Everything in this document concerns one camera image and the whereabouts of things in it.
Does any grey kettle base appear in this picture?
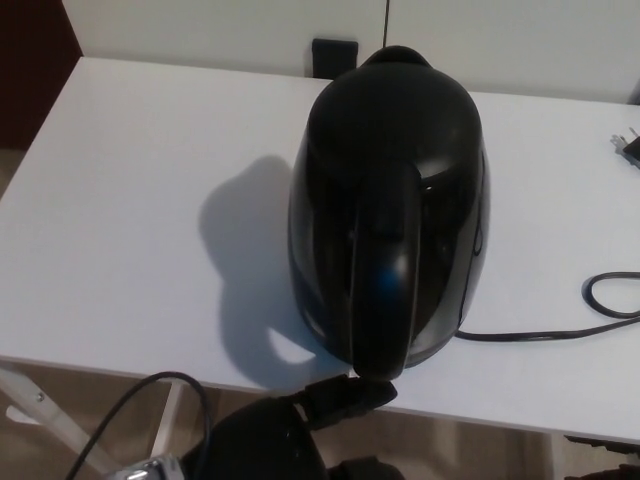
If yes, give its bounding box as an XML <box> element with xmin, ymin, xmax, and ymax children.
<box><xmin>405</xmin><ymin>333</ymin><xmax>460</xmax><ymax>372</ymax></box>

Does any black cabinet handle recess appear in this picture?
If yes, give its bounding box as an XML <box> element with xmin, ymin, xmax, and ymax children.
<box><xmin>311</xmin><ymin>37</ymin><xmax>360</xmax><ymax>80</ymax></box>

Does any black electric kettle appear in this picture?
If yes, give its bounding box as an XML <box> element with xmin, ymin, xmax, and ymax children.
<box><xmin>288</xmin><ymin>44</ymin><xmax>494</xmax><ymax>382</ymax></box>

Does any white cabinet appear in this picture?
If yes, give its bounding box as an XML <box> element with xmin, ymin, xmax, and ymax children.
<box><xmin>67</xmin><ymin>0</ymin><xmax>640</xmax><ymax>106</ymax></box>

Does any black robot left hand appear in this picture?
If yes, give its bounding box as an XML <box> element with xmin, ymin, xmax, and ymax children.
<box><xmin>182</xmin><ymin>372</ymin><xmax>399</xmax><ymax>480</ymax></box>

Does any white metal table leg frame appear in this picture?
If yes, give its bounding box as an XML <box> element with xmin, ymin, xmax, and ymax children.
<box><xmin>0</xmin><ymin>366</ymin><xmax>190</xmax><ymax>480</ymax></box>

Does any black robot wrist cable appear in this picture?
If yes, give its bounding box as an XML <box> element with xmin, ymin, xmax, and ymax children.
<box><xmin>66</xmin><ymin>370</ymin><xmax>207</xmax><ymax>480</ymax></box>

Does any dark red wooden panel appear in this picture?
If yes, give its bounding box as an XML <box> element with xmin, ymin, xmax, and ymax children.
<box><xmin>0</xmin><ymin>0</ymin><xmax>84</xmax><ymax>151</ymax></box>

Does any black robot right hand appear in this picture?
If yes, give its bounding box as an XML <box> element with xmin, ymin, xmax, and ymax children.
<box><xmin>563</xmin><ymin>434</ymin><xmax>640</xmax><ymax>480</ymax></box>

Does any black kettle power cable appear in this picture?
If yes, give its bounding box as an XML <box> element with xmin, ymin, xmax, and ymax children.
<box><xmin>456</xmin><ymin>271</ymin><xmax>640</xmax><ymax>344</ymax></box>

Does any black power plug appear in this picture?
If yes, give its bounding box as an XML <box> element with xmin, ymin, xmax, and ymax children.
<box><xmin>609</xmin><ymin>128</ymin><xmax>640</xmax><ymax>172</ymax></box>

